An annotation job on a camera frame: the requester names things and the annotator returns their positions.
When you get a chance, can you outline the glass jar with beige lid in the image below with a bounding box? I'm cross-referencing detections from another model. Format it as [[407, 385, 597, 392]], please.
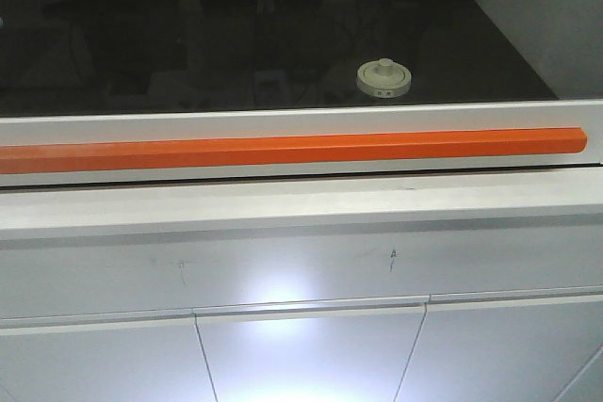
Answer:
[[356, 58, 412, 99]]

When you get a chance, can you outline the orange sash handle bar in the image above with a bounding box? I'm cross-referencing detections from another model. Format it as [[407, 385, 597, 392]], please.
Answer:
[[1, 127, 588, 175]]

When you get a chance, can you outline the white fume hood base cabinet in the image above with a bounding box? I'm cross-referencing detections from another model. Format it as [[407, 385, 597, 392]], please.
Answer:
[[1, 168, 602, 401]]

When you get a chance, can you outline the white fume hood sash frame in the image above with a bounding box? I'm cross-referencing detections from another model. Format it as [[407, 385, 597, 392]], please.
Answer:
[[1, 99, 602, 188]]

